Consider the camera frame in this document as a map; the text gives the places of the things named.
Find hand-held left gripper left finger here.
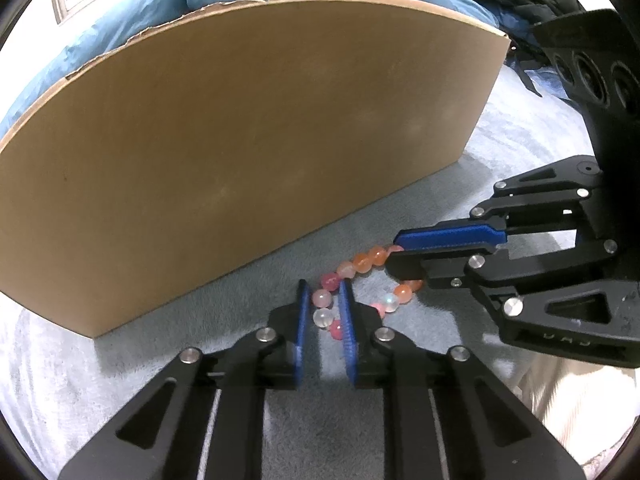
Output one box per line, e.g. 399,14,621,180
56,279,314,480

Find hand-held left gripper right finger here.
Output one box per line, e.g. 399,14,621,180
338,279,587,480

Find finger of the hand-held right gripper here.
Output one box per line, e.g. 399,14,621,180
393,156,607,255
385,237,640,369

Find pink orange bead bracelet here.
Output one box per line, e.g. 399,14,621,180
311,244,425,344

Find brown cardboard box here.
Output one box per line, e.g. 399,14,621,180
0,0,510,339

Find blue duvet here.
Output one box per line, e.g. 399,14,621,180
0,0,501,134

